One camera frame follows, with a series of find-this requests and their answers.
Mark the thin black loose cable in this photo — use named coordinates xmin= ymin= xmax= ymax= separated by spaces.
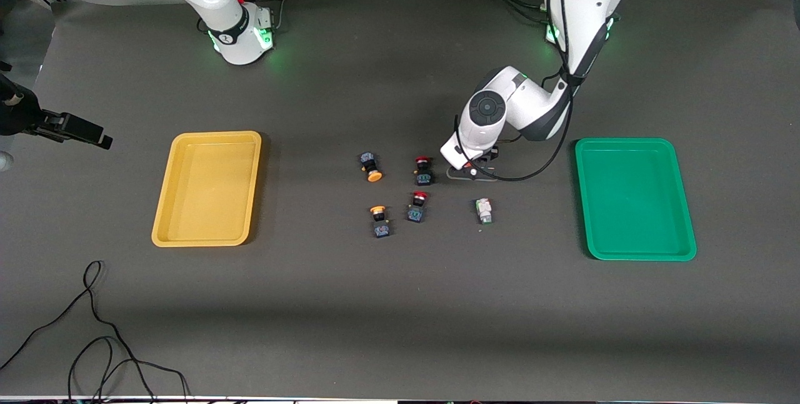
xmin=0 ymin=260 xmax=190 ymax=401

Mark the green plastic tray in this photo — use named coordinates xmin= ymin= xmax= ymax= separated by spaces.
xmin=574 ymin=138 xmax=698 ymax=261

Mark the yellow plastic tray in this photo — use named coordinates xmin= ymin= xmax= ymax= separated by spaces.
xmin=151 ymin=131 xmax=263 ymax=248

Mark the dark grey table mat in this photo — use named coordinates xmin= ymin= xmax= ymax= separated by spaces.
xmin=0 ymin=0 xmax=800 ymax=400

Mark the yellow push button switch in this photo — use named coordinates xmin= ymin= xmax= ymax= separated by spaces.
xmin=369 ymin=205 xmax=393 ymax=239
xmin=359 ymin=151 xmax=384 ymax=183

